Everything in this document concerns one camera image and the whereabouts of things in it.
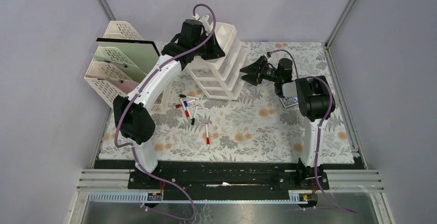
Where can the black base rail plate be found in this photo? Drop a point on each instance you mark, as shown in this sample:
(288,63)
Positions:
(228,180)

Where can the green clipboard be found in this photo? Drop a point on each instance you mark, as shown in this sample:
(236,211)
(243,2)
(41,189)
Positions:
(135,69)

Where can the blue capped marker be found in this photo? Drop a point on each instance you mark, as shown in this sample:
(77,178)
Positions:
(187,102)

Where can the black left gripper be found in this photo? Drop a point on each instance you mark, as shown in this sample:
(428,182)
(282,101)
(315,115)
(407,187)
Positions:
(216,51)

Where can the white plastic drawer organizer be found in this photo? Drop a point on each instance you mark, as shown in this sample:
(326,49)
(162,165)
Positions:
(221,78)

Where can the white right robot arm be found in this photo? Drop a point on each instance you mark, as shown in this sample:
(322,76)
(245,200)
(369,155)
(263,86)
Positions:
(315,101)

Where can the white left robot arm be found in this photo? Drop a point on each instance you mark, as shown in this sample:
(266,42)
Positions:
(132,112)

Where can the blue playing card box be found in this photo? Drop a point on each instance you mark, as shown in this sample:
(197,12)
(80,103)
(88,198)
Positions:
(288,102)

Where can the red marker pen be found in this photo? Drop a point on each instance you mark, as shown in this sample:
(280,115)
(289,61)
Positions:
(207,134)

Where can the floral patterned table mat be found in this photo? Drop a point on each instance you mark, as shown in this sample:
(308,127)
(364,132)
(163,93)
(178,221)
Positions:
(254,128)

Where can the pink clipboard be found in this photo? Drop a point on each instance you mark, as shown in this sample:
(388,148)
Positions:
(124,85)

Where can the black tipped marker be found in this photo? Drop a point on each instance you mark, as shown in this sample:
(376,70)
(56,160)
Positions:
(194,116)

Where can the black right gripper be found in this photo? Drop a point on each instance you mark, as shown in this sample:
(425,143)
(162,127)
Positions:
(252,70)

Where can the white binder folder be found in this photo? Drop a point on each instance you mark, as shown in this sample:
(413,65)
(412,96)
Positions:
(132,48)

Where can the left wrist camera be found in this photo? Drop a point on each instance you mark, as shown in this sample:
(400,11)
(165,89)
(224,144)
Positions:
(206,20)

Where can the white perforated file rack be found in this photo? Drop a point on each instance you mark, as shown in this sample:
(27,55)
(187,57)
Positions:
(107,91)

